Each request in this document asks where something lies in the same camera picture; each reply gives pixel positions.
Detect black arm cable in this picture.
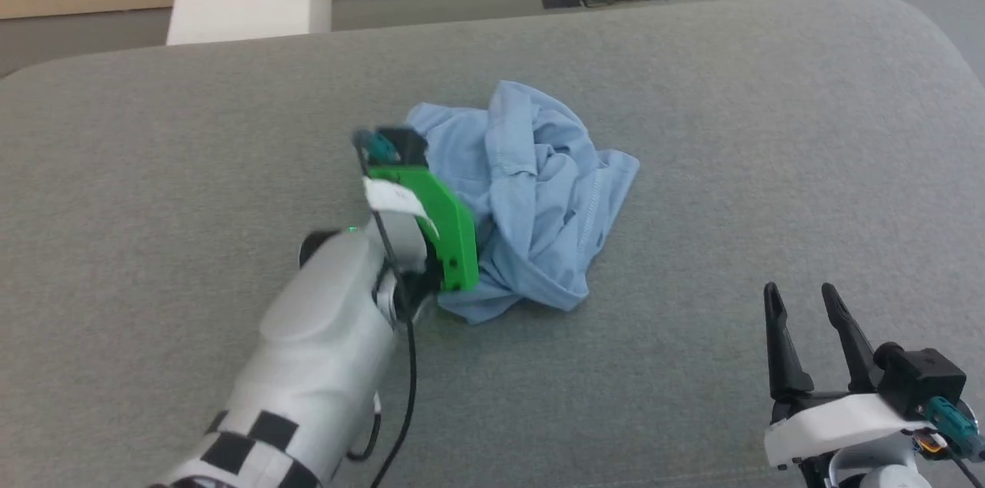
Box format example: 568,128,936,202
356,142,421,488
923,396,985,470

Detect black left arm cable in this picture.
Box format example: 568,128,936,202
356,142,421,488

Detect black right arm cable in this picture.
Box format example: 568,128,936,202
923,396,985,470

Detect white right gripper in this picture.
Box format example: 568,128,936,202
763,282,936,470

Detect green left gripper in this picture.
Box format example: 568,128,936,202
362,165,479,293

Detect light blue polo shirt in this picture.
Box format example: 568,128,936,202
404,80,641,325

